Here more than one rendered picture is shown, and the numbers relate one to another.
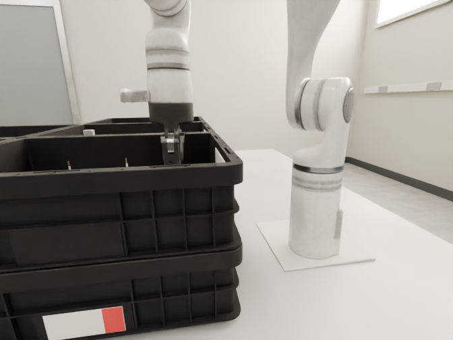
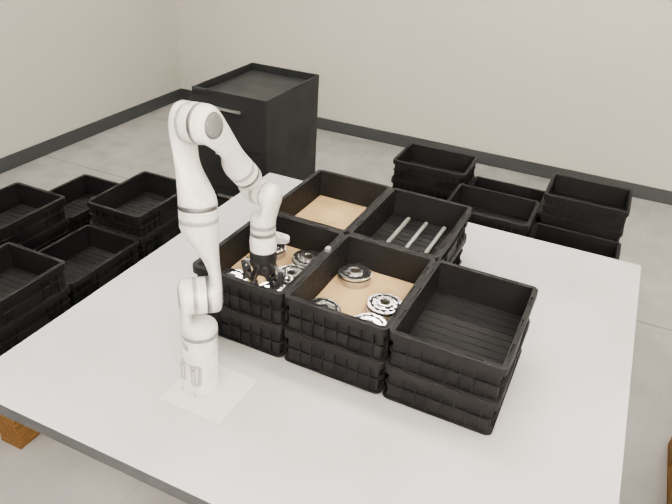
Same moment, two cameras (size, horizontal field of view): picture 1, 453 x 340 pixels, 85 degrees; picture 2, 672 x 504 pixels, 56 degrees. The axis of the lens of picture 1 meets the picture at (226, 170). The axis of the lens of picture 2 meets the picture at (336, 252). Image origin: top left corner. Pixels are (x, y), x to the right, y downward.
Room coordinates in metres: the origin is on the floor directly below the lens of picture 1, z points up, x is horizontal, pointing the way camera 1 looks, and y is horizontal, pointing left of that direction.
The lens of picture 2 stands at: (1.42, -1.06, 1.89)
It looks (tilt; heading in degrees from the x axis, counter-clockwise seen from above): 31 degrees down; 123
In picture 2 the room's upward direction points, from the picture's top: 4 degrees clockwise
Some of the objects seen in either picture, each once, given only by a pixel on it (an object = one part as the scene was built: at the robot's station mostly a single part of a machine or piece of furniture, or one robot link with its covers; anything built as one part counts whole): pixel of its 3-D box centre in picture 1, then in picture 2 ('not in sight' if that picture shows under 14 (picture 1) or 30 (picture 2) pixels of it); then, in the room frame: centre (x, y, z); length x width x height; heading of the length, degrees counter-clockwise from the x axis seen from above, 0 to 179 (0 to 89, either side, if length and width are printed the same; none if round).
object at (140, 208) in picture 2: not in sight; (146, 235); (-0.75, 0.64, 0.37); 0.40 x 0.30 x 0.45; 100
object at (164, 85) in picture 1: (158, 83); (266, 235); (0.44, 0.11, 1.03); 0.11 x 0.09 x 0.06; 98
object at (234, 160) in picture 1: (102, 154); (272, 251); (0.39, 0.20, 0.92); 0.40 x 0.30 x 0.02; 99
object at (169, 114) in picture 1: (172, 126); (263, 260); (0.44, 0.09, 0.96); 0.08 x 0.08 x 0.09
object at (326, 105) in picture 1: (320, 128); (198, 308); (0.45, -0.17, 0.95); 0.09 x 0.09 x 0.17; 49
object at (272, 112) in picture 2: not in sight; (258, 157); (-0.86, 1.57, 0.45); 0.62 x 0.45 x 0.90; 100
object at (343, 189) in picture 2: not in sight; (330, 213); (0.32, 0.59, 0.87); 0.40 x 0.30 x 0.11; 99
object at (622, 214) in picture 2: not in sight; (578, 231); (0.88, 2.08, 0.37); 0.40 x 0.30 x 0.45; 10
